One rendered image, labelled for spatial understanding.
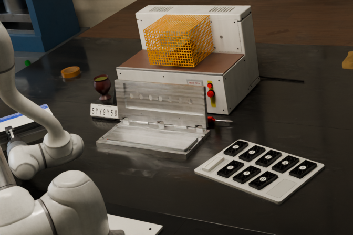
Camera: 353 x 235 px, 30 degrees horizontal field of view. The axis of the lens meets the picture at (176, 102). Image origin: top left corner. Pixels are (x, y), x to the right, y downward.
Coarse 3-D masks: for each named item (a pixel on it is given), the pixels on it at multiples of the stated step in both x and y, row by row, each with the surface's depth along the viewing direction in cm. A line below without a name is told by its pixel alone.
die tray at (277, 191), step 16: (256, 144) 255; (208, 160) 250; (224, 160) 248; (240, 160) 246; (256, 160) 244; (304, 160) 239; (208, 176) 240; (256, 176) 234; (288, 176) 231; (304, 176) 229; (256, 192) 225; (272, 192) 224; (288, 192) 222
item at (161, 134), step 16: (112, 128) 286; (128, 128) 284; (144, 128) 282; (160, 128) 279; (176, 128) 277; (192, 128) 271; (96, 144) 277; (112, 144) 272; (128, 144) 270; (160, 144) 266; (176, 144) 264
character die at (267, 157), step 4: (268, 152) 246; (272, 152) 246; (276, 152) 245; (280, 152) 244; (264, 156) 244; (268, 156) 243; (272, 156) 243; (276, 156) 242; (260, 160) 242; (264, 160) 242; (268, 160) 241; (272, 160) 241; (256, 164) 241; (260, 164) 240; (264, 164) 238; (268, 164) 239
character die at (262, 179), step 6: (264, 174) 233; (270, 174) 233; (276, 174) 231; (252, 180) 230; (258, 180) 230; (264, 180) 229; (270, 180) 229; (252, 186) 228; (258, 186) 226; (264, 186) 227
